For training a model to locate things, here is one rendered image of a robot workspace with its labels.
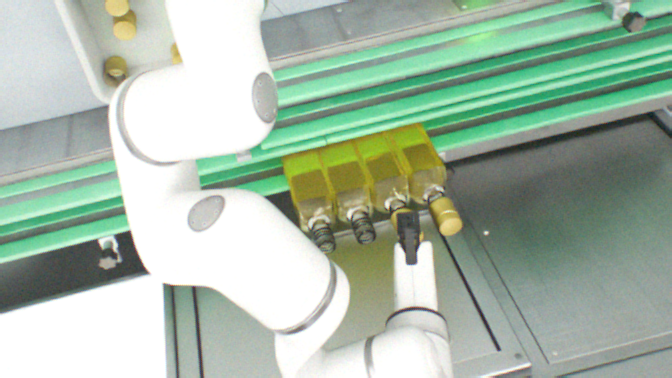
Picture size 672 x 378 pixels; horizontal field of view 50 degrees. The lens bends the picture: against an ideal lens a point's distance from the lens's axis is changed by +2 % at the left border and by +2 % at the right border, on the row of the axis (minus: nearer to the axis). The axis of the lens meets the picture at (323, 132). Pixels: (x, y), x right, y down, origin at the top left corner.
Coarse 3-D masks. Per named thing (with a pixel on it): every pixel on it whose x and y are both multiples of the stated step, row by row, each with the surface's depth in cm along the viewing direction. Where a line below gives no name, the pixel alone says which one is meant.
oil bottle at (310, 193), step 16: (288, 160) 110; (304, 160) 109; (288, 176) 107; (304, 176) 107; (320, 176) 106; (304, 192) 104; (320, 192) 103; (304, 208) 102; (320, 208) 102; (304, 224) 103
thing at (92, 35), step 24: (72, 0) 105; (96, 0) 109; (144, 0) 111; (72, 24) 103; (96, 24) 111; (144, 24) 113; (168, 24) 114; (96, 48) 112; (120, 48) 115; (144, 48) 115; (168, 48) 116; (96, 72) 110; (96, 96) 111
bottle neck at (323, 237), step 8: (312, 224) 101; (320, 224) 100; (328, 224) 101; (312, 232) 101; (320, 232) 99; (328, 232) 99; (320, 240) 98; (328, 240) 98; (320, 248) 99; (328, 248) 100
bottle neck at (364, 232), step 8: (360, 208) 102; (352, 216) 101; (360, 216) 101; (368, 216) 101; (352, 224) 101; (360, 224) 99; (368, 224) 100; (360, 232) 99; (368, 232) 101; (360, 240) 99; (368, 240) 100
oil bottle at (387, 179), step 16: (368, 144) 110; (384, 144) 110; (368, 160) 107; (384, 160) 107; (368, 176) 105; (384, 176) 104; (400, 176) 104; (384, 192) 102; (400, 192) 103; (384, 208) 104
